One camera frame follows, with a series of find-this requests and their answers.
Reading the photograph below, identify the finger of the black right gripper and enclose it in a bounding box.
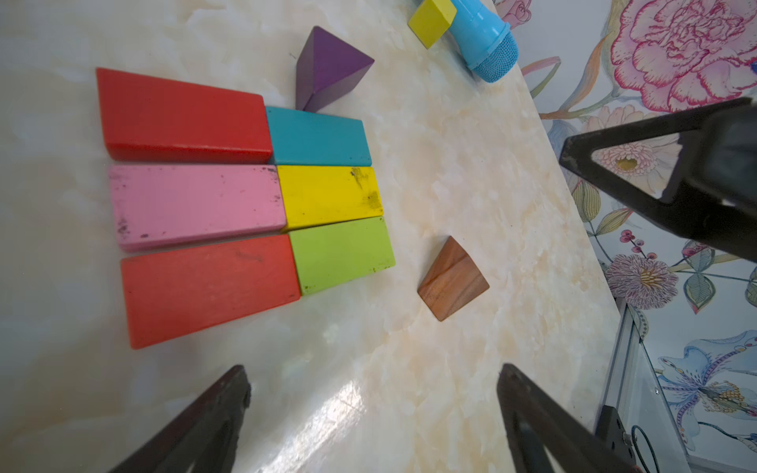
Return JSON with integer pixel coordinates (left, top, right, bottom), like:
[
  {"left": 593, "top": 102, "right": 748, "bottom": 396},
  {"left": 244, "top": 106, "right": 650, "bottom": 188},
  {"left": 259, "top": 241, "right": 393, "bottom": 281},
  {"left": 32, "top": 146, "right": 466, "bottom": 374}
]
[{"left": 559, "top": 98, "right": 756, "bottom": 261}]

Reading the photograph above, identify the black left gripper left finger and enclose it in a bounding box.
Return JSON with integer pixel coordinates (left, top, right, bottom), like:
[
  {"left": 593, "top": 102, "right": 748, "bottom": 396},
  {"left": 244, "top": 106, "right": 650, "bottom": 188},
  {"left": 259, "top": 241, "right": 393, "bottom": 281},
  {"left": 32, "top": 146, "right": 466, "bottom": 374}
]
[{"left": 112, "top": 365, "right": 252, "bottom": 472}]

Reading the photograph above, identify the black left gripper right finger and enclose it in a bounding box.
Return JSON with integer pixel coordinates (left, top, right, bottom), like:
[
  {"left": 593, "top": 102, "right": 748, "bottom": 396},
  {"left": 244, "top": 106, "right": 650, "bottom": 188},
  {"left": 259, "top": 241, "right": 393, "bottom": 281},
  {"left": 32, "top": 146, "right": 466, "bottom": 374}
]
[{"left": 497, "top": 364, "right": 639, "bottom": 472}]

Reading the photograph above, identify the red rectangular block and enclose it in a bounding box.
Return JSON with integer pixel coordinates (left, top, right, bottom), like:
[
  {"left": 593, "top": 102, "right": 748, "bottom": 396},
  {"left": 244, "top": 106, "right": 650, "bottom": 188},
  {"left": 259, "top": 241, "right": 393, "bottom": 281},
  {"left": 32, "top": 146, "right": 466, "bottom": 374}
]
[
  {"left": 97, "top": 68, "right": 273, "bottom": 165},
  {"left": 120, "top": 235, "right": 301, "bottom": 350}
]

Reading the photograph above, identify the green rectangular block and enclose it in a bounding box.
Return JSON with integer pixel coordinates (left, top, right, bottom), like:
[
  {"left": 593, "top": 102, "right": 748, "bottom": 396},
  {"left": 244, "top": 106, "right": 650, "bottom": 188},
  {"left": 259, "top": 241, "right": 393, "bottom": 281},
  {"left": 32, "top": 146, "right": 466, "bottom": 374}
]
[{"left": 289, "top": 217, "right": 396, "bottom": 296}]

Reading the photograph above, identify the pink rectangular block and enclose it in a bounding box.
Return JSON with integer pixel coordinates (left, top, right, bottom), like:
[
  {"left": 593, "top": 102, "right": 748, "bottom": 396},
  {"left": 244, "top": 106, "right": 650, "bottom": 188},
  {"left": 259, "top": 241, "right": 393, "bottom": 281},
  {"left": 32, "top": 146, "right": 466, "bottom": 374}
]
[{"left": 108, "top": 165, "right": 286, "bottom": 251}]

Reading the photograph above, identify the yellow rectangular block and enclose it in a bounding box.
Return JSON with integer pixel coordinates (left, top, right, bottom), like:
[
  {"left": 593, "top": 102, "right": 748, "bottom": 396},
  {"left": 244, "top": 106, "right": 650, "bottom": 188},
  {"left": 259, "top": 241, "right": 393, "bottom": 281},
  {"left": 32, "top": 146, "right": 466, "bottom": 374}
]
[{"left": 277, "top": 166, "right": 384, "bottom": 231}]

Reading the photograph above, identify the teal small block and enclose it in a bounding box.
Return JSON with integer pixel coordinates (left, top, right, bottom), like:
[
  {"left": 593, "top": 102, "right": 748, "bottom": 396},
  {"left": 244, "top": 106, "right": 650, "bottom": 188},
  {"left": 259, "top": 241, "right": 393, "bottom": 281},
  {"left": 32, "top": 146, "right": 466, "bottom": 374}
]
[{"left": 265, "top": 106, "right": 373, "bottom": 167}]

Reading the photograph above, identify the purple triangle block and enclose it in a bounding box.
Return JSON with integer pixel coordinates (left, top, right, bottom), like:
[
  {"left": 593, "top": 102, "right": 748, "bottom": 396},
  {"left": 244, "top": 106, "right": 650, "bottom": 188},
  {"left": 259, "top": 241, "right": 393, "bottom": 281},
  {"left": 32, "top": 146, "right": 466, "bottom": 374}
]
[{"left": 296, "top": 26, "right": 375, "bottom": 112}]

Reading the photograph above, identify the brown small block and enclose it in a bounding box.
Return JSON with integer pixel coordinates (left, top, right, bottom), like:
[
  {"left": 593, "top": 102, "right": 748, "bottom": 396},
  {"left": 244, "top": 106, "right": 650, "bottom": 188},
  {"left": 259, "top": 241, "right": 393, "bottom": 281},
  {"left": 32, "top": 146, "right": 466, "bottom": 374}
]
[{"left": 417, "top": 236, "right": 490, "bottom": 322}]

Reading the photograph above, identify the blue toy microphone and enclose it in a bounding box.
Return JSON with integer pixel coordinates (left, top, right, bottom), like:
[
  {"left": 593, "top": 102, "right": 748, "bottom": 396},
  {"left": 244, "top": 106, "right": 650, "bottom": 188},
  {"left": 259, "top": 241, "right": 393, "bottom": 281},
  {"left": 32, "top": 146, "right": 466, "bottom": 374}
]
[{"left": 449, "top": 0, "right": 518, "bottom": 84}]

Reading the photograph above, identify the small yellow cube block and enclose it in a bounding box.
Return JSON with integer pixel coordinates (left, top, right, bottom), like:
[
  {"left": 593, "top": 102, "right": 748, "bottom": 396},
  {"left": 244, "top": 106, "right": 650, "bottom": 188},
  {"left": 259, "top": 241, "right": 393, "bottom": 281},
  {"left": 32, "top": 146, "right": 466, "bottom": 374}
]
[{"left": 408, "top": 0, "right": 457, "bottom": 49}]

